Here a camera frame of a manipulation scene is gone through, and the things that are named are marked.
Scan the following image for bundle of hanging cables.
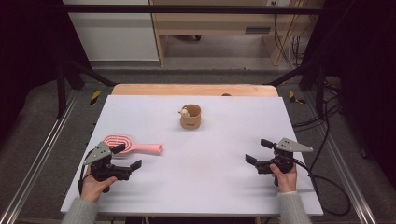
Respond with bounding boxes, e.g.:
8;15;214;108
272;1;309;68

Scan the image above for person's right hand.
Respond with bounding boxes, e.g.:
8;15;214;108
269;162;298;194

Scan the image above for light wooden desk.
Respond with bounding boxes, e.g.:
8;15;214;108
148;0;325;67

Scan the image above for right hand-held gripper black cable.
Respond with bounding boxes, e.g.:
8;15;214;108
293;158;352;217

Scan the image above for yellow black hazard tape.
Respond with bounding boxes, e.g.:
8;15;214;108
289;91;306;105
89;90;103;106

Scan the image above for aluminium floor rail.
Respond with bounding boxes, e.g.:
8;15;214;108
0;90;80;224
303;91;378;224

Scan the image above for hand-held gripper black cable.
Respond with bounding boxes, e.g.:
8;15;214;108
78;148;96;196
293;158;352;217

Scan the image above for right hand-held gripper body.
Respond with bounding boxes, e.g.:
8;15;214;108
255;137;315;188

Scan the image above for pink hairbrush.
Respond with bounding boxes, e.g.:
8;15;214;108
102;133;163;158

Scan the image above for brown cup with small figurine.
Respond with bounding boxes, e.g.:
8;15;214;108
177;104;203;131

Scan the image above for black curtain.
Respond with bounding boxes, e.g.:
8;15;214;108
0;0;92;141
303;0;396;188

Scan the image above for white cabinet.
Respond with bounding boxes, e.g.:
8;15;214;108
62;0;160;63

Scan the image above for black horizontal frame bar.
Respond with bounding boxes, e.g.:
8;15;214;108
62;4;325;15

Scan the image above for person's left hand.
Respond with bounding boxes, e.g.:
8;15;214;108
79;164;119;203

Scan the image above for black metal frame stand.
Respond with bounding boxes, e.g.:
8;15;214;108
267;59;327;119
55;59;117;119

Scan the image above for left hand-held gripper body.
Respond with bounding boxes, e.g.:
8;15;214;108
83;141;133;194

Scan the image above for left hand-held gripper black cable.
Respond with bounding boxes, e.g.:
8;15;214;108
78;148;96;196

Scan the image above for black floor cables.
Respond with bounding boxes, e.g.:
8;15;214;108
292;77;344;129

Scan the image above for wooden table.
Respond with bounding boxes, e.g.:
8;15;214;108
111;83;279;97

